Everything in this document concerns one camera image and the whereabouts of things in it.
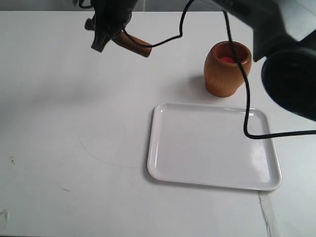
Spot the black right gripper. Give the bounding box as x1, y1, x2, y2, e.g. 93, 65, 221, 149
91, 0, 138, 52

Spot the brown wooden stick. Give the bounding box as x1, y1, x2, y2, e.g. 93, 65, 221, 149
84, 18, 153, 58

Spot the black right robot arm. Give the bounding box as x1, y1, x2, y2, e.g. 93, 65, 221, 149
84, 0, 316, 120

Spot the brown wooden vase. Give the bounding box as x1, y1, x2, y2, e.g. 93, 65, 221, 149
203, 41, 244, 98

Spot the red object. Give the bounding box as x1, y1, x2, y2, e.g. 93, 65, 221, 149
221, 57, 235, 64

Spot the white rectangular plastic tray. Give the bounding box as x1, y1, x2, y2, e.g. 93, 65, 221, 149
147, 103, 282, 192

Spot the black cable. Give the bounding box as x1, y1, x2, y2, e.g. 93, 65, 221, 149
79, 0, 316, 140

